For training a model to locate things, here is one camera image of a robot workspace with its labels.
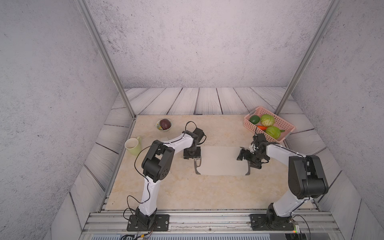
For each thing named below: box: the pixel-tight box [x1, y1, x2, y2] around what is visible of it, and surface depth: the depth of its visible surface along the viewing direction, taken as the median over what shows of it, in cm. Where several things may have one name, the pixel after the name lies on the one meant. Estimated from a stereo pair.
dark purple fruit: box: [159, 118, 172, 130], surface depth 110 cm
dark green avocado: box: [249, 115, 260, 125], surface depth 116 cm
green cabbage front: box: [265, 126, 286, 140], surface depth 101 cm
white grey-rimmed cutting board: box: [194, 146, 251, 176], surface depth 96 cm
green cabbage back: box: [260, 114, 276, 127], surface depth 111 cm
